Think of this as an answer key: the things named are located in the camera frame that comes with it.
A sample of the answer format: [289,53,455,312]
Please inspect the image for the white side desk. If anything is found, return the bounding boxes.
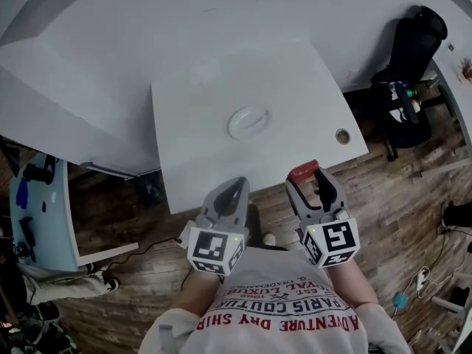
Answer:
[429,48,472,158]

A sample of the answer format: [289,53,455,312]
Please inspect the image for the person's grey printed t-shirt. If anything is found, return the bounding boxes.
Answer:
[141,246,412,354]

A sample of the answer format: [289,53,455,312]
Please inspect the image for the red piece of meat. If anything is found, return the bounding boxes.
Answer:
[287,159,319,182]

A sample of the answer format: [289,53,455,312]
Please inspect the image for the blue glove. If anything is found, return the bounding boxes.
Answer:
[15,178,30,210]

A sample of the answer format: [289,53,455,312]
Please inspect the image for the white power strip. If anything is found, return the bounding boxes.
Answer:
[415,266,431,293]

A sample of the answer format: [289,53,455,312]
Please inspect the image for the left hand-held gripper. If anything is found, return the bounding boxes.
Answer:
[179,176,252,276]

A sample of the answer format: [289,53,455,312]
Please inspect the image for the black office chair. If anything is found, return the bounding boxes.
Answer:
[369,4,449,162]

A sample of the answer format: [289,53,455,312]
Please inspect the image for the light blue desk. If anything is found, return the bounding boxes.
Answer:
[8,152,140,273]

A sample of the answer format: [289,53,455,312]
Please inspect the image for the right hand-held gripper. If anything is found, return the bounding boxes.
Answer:
[285,165,361,269]

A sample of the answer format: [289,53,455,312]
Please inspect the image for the white round plate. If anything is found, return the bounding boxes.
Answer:
[226,106,273,141]

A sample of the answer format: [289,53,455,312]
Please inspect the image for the black floor cable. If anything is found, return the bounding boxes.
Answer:
[79,236,185,272]

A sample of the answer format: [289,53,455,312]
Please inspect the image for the black device on desk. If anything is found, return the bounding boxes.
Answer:
[21,155,57,184]

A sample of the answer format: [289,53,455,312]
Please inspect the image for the bottles with green cap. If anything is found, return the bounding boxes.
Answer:
[388,81,422,114]

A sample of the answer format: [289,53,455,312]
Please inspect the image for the person's left forearm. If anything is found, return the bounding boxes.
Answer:
[172,271,226,313]

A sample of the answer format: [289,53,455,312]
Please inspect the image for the person's right forearm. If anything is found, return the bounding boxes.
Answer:
[325,260,380,306]

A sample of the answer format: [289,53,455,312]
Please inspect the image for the black handheld tool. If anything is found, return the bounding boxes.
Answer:
[17,215,37,262]

